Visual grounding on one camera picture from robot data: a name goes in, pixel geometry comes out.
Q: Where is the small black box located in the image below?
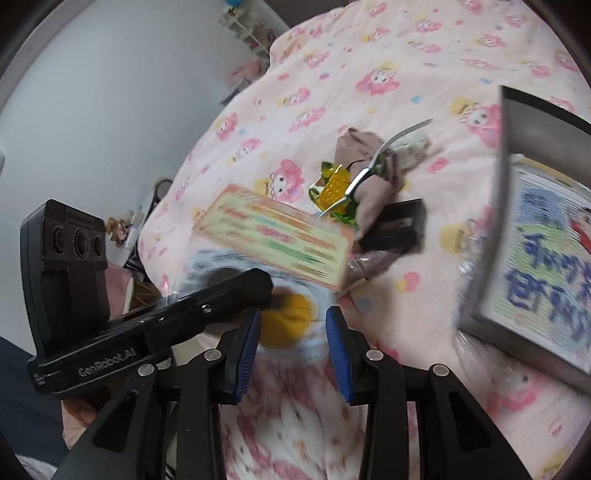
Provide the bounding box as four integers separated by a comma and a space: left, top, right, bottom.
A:
358, 198, 428, 256

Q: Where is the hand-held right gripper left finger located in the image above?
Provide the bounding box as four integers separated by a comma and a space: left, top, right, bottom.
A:
53, 308, 263, 480

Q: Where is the yellow corn snack packet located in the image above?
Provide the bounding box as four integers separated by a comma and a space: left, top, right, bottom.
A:
308, 161, 366, 228

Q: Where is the red egg snack packet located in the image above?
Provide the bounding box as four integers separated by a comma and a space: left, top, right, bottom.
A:
182, 184, 356, 365

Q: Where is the person's dark blue clothing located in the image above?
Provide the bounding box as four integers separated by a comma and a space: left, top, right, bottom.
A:
0, 336, 66, 462

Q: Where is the pink object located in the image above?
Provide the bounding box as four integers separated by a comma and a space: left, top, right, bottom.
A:
224, 59, 267, 104

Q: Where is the white storage rack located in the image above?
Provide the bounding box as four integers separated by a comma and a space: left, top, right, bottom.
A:
219, 4, 279, 71

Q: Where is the comic print packet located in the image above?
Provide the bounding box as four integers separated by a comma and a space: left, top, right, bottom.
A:
480, 154, 591, 374

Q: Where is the white bottle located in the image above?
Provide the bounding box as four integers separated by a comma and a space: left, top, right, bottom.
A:
128, 208, 145, 247

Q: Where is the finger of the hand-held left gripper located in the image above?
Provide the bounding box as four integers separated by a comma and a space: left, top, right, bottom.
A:
175, 268, 274, 344

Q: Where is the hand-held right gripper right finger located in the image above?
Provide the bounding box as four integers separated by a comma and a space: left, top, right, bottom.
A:
325, 305, 532, 480

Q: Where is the grey box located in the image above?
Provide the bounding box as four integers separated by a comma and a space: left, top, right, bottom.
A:
455, 85, 591, 393

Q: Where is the small white plush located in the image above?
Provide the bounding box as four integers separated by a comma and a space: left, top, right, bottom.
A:
392, 131, 432, 169

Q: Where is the pink printed blanket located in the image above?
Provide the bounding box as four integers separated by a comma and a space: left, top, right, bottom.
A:
62, 0, 591, 480

